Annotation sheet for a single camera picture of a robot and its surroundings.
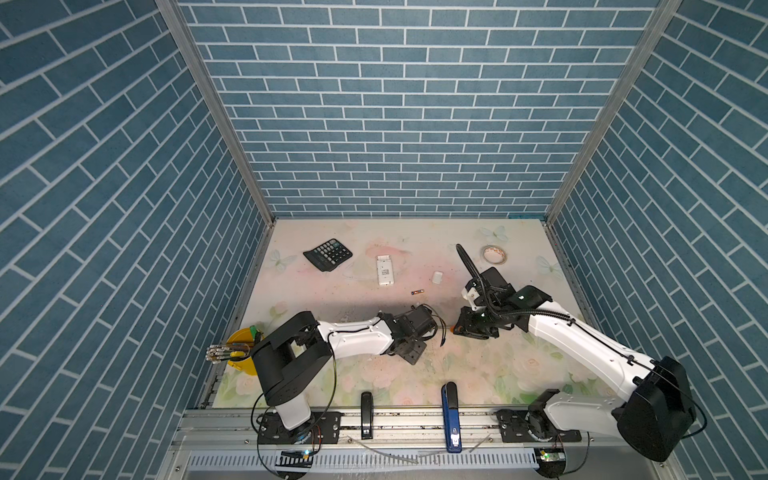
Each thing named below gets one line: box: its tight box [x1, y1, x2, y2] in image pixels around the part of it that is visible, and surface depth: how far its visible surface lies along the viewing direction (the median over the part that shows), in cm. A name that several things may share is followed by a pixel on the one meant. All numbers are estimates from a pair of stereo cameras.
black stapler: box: [361, 391, 373, 440], surface depth 74 cm
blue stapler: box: [441, 382, 462, 453], surface depth 74 cm
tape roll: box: [482, 245, 508, 265], surface depth 112 cm
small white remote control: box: [376, 255, 394, 286], surface depth 106 cm
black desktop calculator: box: [303, 238, 353, 272], surface depth 110 cm
